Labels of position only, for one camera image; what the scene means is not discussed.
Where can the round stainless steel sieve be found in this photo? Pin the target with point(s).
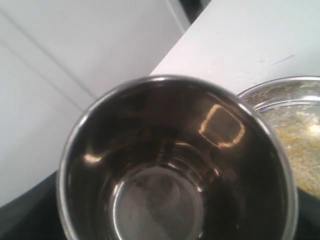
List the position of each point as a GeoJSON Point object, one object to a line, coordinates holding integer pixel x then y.
{"type": "Point", "coordinates": [287, 100]}

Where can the yellow grain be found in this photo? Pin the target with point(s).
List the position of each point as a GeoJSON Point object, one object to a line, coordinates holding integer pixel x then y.
{"type": "Point", "coordinates": [300, 145]}

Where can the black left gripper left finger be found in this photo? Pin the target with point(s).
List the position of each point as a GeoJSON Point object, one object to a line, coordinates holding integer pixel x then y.
{"type": "Point", "coordinates": [34, 215]}

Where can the stainless steel cup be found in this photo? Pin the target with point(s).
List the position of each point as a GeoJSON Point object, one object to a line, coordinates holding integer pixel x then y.
{"type": "Point", "coordinates": [171, 157]}

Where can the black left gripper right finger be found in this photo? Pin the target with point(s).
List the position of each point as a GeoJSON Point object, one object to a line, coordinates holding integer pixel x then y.
{"type": "Point", "coordinates": [308, 225]}

